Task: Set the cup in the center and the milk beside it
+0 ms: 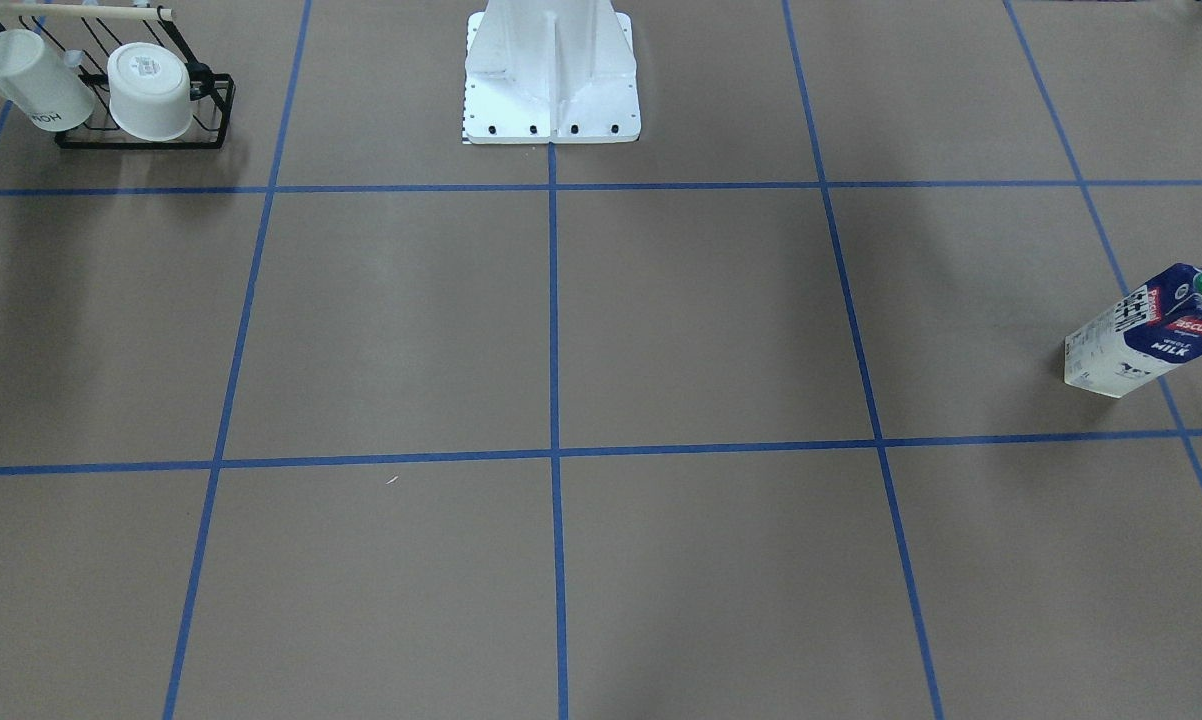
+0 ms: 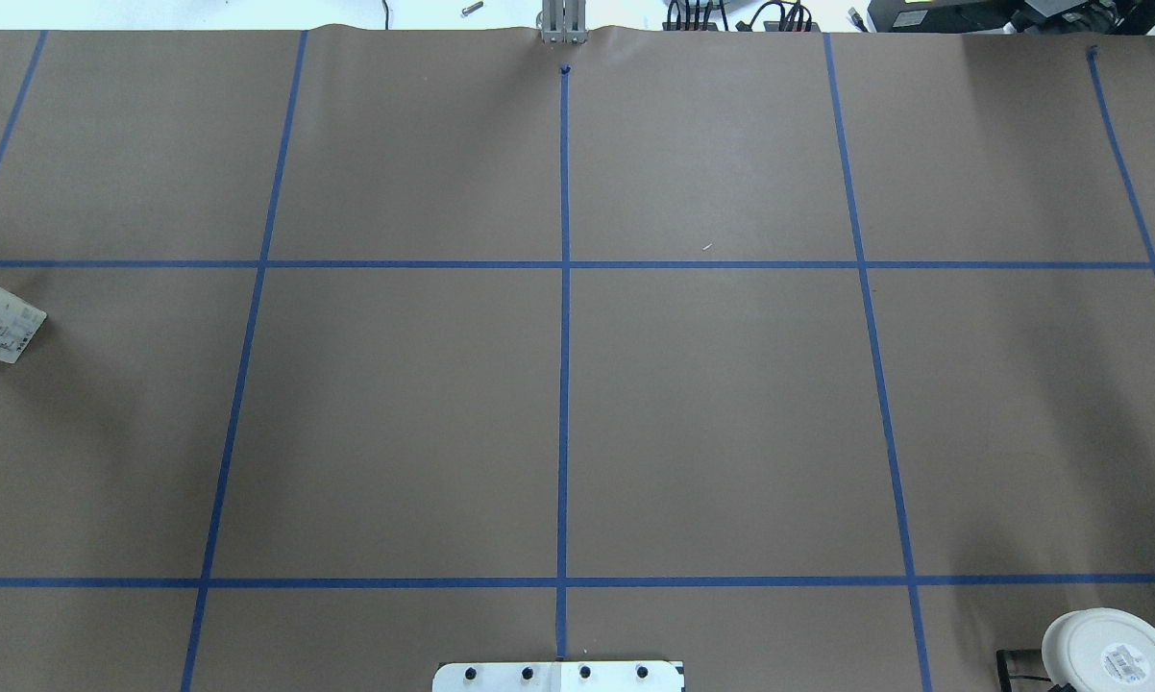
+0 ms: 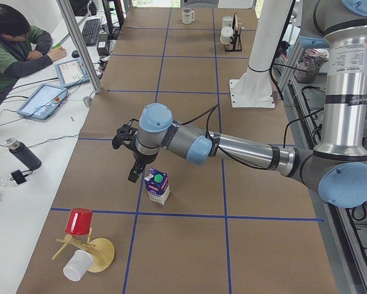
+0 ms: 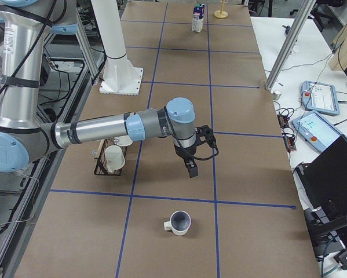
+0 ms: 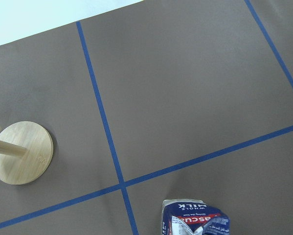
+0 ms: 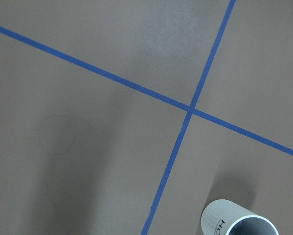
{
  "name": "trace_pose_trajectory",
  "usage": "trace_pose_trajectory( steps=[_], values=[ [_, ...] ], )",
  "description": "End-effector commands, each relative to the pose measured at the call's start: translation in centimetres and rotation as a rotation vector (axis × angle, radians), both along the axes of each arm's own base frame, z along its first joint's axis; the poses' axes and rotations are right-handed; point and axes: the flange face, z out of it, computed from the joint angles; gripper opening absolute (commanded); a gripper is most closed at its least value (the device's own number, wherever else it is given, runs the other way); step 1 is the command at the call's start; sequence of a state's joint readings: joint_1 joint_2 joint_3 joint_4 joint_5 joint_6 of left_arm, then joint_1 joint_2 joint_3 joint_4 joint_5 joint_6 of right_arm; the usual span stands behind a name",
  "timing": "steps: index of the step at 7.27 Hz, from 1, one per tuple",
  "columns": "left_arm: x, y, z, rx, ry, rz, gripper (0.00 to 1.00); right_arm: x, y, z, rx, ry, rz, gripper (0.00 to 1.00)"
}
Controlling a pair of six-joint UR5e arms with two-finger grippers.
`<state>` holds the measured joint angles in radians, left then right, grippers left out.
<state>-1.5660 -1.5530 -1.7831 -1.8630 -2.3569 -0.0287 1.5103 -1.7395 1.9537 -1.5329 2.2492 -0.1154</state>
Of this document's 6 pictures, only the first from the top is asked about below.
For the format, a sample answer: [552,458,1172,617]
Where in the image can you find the blue white milk carton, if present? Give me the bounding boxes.
[1063,263,1202,398]

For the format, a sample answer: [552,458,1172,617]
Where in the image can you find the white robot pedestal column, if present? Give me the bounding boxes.
[462,1,642,145]

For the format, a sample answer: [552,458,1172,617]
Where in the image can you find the white cup lettered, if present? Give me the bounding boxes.
[0,29,95,133]

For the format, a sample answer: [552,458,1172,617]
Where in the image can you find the black wire cup rack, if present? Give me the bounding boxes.
[0,1,237,150]

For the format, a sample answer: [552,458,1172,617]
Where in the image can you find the white cup with label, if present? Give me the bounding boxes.
[106,42,194,142]

